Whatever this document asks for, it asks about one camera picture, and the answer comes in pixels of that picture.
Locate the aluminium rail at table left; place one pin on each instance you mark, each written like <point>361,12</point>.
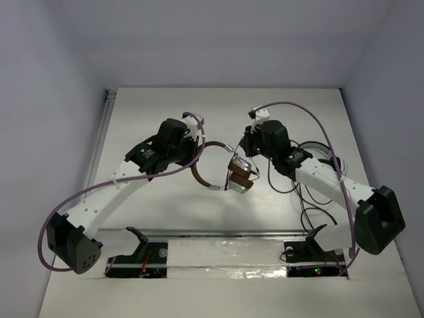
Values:
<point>100,137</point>

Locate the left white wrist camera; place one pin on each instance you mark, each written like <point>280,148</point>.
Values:
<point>193,123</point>

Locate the aluminium rail at table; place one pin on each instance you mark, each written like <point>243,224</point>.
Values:
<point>216,233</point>
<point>100,137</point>

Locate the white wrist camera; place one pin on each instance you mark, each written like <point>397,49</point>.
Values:
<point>193,123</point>
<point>258,115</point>

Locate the aluminium rail at table front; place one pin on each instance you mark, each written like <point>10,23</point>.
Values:
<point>216,233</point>

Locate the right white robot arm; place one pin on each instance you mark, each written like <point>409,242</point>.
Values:
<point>376,218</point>

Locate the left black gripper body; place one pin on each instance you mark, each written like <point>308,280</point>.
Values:
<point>191,150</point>

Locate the white black headphones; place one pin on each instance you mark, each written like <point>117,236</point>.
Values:
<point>325,149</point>

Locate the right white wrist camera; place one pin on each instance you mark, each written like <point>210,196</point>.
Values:
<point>258,115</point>

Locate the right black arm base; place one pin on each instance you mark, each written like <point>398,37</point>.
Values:
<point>306,259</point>

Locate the brown silver headphones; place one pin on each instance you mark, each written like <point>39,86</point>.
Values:
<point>239,171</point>

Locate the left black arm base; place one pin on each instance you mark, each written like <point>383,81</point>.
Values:
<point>148,261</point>

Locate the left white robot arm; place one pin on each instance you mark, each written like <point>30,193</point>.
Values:
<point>69,240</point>

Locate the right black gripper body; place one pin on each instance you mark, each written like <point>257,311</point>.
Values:
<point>255,145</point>

